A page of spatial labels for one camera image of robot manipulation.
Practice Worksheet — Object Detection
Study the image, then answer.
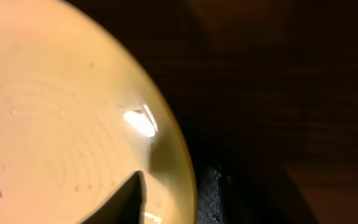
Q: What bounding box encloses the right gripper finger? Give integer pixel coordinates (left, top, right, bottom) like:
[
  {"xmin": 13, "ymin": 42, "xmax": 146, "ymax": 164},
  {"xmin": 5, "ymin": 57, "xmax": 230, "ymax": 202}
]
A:
[{"xmin": 81, "ymin": 170, "xmax": 147, "ymax": 224}]

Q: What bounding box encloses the yellow plate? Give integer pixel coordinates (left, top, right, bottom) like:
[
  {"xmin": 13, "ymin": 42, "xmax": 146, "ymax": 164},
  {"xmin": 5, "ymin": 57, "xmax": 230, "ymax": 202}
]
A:
[{"xmin": 0, "ymin": 1, "xmax": 198, "ymax": 223}]

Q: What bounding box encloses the round black tray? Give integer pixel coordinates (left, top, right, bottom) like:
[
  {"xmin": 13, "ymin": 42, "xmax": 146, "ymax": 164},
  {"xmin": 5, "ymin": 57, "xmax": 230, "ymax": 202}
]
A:
[{"xmin": 196, "ymin": 164, "xmax": 291, "ymax": 224}]

